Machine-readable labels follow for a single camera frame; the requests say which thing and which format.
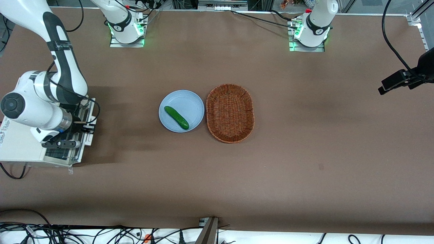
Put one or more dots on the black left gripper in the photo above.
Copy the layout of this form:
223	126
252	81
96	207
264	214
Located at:
426	66

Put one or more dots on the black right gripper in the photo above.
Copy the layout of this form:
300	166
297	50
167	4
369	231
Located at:
77	124

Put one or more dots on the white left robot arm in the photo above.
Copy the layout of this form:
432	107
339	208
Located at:
317	23

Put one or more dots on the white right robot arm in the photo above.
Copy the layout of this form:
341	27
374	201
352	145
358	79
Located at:
44	98

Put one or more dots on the white toaster oven body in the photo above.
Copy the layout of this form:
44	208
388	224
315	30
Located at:
17	149

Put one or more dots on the white printed oven label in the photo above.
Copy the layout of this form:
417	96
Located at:
4	134

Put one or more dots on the clear tape piece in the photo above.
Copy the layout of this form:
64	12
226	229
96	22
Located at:
70	170

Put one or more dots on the green cucumber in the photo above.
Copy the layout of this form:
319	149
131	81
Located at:
176	117

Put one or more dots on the light blue round plate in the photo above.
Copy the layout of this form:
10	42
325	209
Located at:
184	101

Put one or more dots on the brown oval wicker basket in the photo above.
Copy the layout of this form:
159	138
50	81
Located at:
230	113

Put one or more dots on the grey power strip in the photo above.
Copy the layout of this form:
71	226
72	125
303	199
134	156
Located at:
222	6

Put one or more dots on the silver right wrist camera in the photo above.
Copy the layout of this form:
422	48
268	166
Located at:
61	144

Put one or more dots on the aluminium frame profile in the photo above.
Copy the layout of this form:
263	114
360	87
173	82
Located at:
417	20

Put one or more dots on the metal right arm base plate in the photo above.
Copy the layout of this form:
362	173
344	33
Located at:
115	44

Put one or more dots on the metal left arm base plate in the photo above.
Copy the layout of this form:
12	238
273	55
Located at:
305	49

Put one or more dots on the metal camera stand post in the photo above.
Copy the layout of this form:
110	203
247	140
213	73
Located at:
207	232

